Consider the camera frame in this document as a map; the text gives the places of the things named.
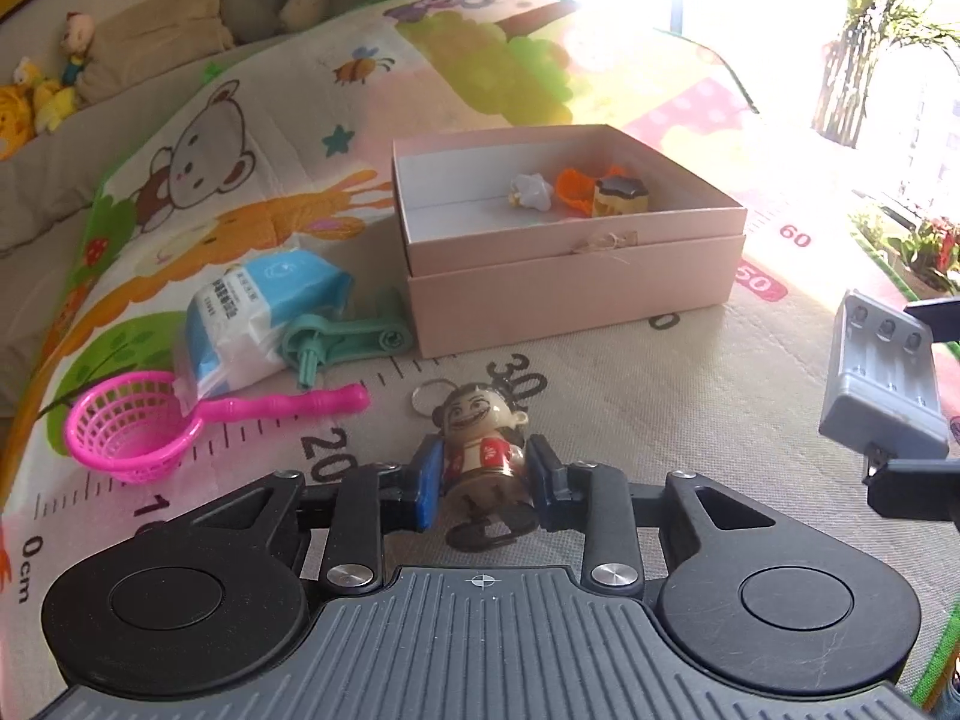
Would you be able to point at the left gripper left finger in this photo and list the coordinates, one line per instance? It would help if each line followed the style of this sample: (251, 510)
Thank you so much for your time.
(374, 501)

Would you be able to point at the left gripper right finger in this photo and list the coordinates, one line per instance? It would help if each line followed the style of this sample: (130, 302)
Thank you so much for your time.
(595, 501)

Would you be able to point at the cartoon boy keychain figure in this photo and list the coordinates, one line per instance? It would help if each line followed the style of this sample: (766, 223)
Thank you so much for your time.
(485, 478)

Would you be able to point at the grey battery charger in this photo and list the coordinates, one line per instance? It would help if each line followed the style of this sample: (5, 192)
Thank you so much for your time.
(881, 388)

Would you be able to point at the orange plastic mold toy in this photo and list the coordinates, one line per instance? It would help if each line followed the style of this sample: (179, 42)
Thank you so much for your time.
(576, 190)

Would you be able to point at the yellow pink stacking toy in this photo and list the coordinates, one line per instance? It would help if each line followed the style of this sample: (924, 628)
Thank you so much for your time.
(619, 195)

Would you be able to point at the teal plastic roller toy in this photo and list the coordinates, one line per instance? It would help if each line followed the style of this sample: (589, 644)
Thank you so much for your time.
(311, 343)

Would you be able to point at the blue white wipes pack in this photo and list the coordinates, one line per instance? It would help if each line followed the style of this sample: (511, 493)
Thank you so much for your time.
(234, 324)

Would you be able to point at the potted red flowers plant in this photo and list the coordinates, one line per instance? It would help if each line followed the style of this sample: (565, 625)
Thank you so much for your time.
(930, 254)

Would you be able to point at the colourful cartoon play mat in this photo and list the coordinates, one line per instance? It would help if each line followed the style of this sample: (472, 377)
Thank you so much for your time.
(732, 391)

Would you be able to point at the pink plastic net scoop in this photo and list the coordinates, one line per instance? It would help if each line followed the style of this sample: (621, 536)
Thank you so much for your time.
(132, 428)

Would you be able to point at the pink cardboard box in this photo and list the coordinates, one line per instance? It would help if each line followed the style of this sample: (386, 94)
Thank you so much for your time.
(482, 274)

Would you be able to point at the white small toy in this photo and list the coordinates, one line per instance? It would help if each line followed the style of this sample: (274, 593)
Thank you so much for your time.
(531, 191)

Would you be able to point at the yellow duck plush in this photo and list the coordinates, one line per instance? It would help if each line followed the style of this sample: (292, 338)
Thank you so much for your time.
(51, 101)

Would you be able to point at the grey neck pillow bear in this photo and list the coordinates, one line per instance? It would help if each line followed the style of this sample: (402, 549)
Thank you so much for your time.
(252, 21)

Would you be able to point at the beige pillow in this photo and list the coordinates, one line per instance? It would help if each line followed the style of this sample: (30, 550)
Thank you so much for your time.
(148, 40)

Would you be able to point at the yellow tiger plush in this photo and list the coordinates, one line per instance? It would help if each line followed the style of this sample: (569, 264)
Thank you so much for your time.
(16, 121)

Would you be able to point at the small doll figure plush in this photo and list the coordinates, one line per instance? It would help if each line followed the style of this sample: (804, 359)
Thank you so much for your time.
(77, 39)

